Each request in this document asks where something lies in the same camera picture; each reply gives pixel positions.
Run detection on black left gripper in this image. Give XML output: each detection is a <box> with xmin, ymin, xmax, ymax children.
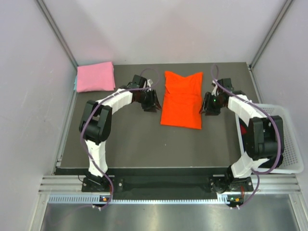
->
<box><xmin>137</xmin><ymin>89</ymin><xmax>162</xmax><ymax>113</ymax></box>

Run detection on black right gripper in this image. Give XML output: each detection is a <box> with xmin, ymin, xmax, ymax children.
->
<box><xmin>199</xmin><ymin>92</ymin><xmax>225</xmax><ymax>116</ymax></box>

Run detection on orange t shirt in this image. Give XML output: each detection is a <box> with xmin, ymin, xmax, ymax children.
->
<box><xmin>160</xmin><ymin>71</ymin><xmax>203</xmax><ymax>129</ymax></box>

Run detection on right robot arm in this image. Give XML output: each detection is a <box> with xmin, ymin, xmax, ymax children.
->
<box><xmin>200</xmin><ymin>78</ymin><xmax>284</xmax><ymax>191</ymax></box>

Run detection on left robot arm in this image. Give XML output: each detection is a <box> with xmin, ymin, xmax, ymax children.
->
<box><xmin>79</xmin><ymin>75</ymin><xmax>162</xmax><ymax>191</ymax></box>

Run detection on red t shirt in basket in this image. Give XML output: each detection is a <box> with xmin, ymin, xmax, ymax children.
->
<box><xmin>240</xmin><ymin>120</ymin><xmax>248</xmax><ymax>136</ymax></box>

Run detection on folded pink t shirt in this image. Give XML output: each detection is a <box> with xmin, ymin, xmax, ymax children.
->
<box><xmin>75</xmin><ymin>62</ymin><xmax>116</xmax><ymax>93</ymax></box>

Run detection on folded teal t shirt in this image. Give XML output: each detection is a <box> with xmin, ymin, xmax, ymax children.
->
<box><xmin>73</xmin><ymin>76</ymin><xmax>77</xmax><ymax>91</ymax></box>

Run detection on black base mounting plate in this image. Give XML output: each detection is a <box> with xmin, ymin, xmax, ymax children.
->
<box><xmin>82</xmin><ymin>167</ymin><xmax>253</xmax><ymax>199</ymax></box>

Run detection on white plastic laundry basket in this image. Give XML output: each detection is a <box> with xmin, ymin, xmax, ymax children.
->
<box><xmin>234</xmin><ymin>103</ymin><xmax>304</xmax><ymax>174</ymax></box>

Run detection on right aluminium frame post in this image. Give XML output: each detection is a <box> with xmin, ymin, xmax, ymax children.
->
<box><xmin>248</xmin><ymin>0</ymin><xmax>294</xmax><ymax>71</ymax></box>

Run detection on aluminium frame post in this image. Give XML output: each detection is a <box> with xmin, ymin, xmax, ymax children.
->
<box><xmin>248</xmin><ymin>0</ymin><xmax>294</xmax><ymax>71</ymax></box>
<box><xmin>34</xmin><ymin>0</ymin><xmax>78</xmax><ymax>70</ymax></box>

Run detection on grey slotted cable duct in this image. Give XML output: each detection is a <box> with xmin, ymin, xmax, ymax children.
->
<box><xmin>48</xmin><ymin>194</ymin><xmax>240</xmax><ymax>205</ymax></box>

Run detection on left aluminium frame post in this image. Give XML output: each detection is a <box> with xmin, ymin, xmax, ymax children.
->
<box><xmin>34</xmin><ymin>0</ymin><xmax>78</xmax><ymax>70</ymax></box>

